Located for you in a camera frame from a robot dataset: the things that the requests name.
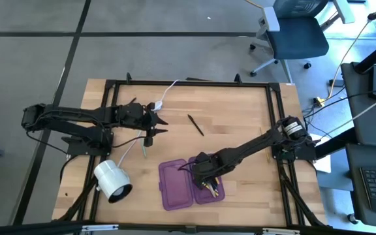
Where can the black aluminium table frame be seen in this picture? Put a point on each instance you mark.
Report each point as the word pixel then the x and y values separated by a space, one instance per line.
pixel 191 83

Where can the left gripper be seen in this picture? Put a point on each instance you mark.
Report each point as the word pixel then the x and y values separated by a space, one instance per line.
pixel 134 115

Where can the slim black pen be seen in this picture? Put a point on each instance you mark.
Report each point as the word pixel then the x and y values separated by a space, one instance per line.
pixel 195 125

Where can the purple plastic box base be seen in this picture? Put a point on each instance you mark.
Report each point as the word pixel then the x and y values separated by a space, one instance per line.
pixel 219 197

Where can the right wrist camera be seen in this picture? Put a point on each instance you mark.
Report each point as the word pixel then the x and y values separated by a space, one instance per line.
pixel 202 157

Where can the wood-coloured pencil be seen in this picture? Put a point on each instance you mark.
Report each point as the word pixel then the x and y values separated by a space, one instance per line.
pixel 267 156

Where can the green pencil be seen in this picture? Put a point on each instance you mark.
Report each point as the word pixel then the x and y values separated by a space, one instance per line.
pixel 144 150

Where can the white cylindrical lamp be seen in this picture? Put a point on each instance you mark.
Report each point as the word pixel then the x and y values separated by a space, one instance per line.
pixel 113 179

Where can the purple plastic box lid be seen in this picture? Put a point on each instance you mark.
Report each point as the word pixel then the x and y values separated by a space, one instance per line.
pixel 175 186

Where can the black desk caster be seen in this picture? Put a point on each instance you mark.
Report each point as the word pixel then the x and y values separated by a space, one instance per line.
pixel 352 218

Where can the black metal beam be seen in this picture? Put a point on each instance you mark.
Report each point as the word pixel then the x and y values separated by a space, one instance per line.
pixel 338 143
pixel 375 57

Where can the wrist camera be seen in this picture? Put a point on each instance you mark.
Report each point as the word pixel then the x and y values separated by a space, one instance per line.
pixel 148 141
pixel 202 157

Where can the yellow power plug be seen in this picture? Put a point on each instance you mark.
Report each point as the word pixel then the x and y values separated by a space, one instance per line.
pixel 318 102

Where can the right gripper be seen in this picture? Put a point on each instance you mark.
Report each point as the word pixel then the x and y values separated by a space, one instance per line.
pixel 209 171

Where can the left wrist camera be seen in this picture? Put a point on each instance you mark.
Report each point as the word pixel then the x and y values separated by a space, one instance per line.
pixel 148 141

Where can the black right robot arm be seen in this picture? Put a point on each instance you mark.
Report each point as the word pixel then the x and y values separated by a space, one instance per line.
pixel 256 143

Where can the blue and white office chair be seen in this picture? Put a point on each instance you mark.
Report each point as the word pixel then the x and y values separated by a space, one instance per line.
pixel 297 39

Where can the blue and white pen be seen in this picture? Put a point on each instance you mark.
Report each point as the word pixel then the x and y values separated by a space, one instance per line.
pixel 211 191

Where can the dark grey desk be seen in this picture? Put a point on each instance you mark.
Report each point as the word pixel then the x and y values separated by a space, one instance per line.
pixel 352 156
pixel 370 120

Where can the white paper sheet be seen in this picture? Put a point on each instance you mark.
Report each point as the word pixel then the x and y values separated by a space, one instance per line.
pixel 325 163

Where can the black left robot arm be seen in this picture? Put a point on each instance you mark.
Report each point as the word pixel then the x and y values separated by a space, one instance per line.
pixel 77 114

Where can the yellow pencil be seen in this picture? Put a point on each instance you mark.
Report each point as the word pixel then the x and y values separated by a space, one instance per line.
pixel 216 192

